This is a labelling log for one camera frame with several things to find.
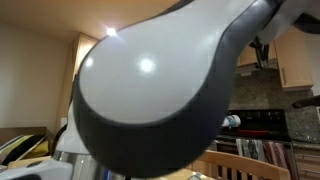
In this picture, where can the wooden drawer cabinet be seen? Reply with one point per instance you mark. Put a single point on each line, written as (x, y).
(308, 163)

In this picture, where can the red striped dish towel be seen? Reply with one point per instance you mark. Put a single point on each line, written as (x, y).
(276, 153)

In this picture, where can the wooden wall cabinet row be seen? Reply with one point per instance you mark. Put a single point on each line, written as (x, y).
(248, 55)

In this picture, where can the black stove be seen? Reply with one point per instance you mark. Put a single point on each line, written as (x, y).
(263, 120)

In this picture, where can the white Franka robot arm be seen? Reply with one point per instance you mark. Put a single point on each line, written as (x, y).
(150, 83)

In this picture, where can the wooden cabinet over refrigerator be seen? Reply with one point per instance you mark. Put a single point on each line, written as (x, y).
(81, 50)

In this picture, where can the striped cushion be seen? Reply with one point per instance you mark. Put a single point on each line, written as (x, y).
(16, 148)

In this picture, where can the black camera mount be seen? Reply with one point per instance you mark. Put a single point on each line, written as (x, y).
(306, 101)

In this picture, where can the range hood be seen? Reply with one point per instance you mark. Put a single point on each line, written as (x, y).
(250, 68)

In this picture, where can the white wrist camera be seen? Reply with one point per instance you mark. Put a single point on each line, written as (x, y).
(36, 170)

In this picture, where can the grey striped dish towel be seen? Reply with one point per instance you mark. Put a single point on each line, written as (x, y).
(250, 150)

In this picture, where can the wooden chair back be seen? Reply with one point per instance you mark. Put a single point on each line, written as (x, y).
(253, 165)

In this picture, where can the yellow cushion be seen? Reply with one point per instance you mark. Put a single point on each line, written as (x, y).
(38, 150)

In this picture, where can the single-door wooden wall cabinet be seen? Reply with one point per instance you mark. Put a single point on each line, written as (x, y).
(295, 63)

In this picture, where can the ceiling light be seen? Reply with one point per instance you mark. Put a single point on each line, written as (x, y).
(111, 32)

